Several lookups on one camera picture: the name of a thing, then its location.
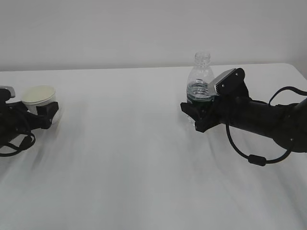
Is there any white paper cup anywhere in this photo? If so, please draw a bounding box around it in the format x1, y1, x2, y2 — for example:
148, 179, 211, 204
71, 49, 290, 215
21, 85, 56, 115

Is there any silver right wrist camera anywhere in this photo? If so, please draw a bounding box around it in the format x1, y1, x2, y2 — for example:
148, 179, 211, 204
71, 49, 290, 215
207, 68, 236, 96

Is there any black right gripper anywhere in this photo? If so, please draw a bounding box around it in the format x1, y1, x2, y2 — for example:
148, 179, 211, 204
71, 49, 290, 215
180, 96, 230, 132

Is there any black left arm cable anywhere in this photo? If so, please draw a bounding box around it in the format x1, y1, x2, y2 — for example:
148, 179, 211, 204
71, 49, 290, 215
0, 112, 36, 158

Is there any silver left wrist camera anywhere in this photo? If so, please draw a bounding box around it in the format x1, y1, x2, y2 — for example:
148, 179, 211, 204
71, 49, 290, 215
0, 86, 16, 101

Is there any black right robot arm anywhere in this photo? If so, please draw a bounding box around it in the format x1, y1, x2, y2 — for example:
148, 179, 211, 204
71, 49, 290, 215
180, 68, 307, 153

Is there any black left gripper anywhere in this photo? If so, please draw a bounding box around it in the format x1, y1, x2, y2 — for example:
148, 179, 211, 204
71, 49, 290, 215
7, 102, 59, 134

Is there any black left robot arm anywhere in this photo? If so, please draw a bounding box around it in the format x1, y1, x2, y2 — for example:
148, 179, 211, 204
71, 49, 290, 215
0, 89, 59, 153

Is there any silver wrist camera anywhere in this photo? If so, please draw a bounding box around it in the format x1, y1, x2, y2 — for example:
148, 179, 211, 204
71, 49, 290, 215
0, 86, 16, 101
207, 68, 236, 96

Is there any clear green-label water bottle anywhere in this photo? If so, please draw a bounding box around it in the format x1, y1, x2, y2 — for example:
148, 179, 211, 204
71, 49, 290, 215
186, 52, 214, 104

